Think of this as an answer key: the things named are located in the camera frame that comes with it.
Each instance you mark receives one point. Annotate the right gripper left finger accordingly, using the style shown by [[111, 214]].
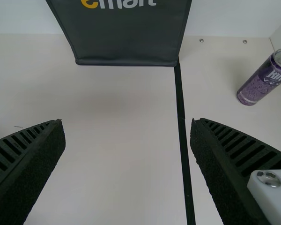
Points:
[[21, 168]]

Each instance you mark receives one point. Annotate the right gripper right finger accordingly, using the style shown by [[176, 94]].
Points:
[[234, 168]]

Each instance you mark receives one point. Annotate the black strip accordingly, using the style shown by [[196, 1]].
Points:
[[183, 140]]

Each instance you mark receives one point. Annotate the purple can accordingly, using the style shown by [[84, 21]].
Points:
[[260, 84]]

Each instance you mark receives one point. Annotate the dark grey bag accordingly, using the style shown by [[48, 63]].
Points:
[[121, 32]]

